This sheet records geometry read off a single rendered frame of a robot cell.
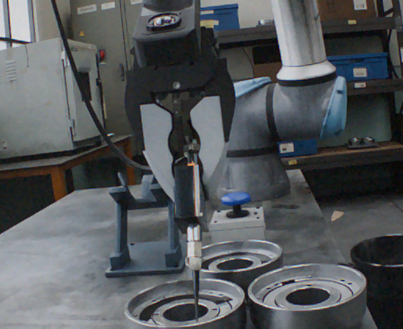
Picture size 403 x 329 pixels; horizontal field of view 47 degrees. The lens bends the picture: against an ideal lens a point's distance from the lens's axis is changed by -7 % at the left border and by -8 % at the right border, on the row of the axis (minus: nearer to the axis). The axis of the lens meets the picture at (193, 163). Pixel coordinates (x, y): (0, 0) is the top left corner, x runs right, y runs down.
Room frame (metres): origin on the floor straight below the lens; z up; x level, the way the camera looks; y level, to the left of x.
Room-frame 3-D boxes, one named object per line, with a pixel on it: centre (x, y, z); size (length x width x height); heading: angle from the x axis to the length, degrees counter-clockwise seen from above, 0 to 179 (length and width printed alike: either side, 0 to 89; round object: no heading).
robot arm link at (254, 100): (1.00, -0.12, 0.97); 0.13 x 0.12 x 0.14; 64
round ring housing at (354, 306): (0.40, -0.09, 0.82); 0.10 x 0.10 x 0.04
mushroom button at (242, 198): (0.67, -0.05, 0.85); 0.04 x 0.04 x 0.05
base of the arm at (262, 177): (1.01, -0.12, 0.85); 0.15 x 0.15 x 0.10
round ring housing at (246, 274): (0.51, -0.03, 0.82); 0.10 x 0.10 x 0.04
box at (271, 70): (4.05, -0.75, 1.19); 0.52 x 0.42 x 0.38; 82
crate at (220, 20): (4.14, -0.26, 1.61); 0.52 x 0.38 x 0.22; 85
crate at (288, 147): (4.07, -0.77, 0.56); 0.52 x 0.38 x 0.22; 79
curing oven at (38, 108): (2.96, 0.82, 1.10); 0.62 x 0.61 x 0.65; 172
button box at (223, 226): (0.67, -0.05, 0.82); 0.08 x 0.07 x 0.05; 172
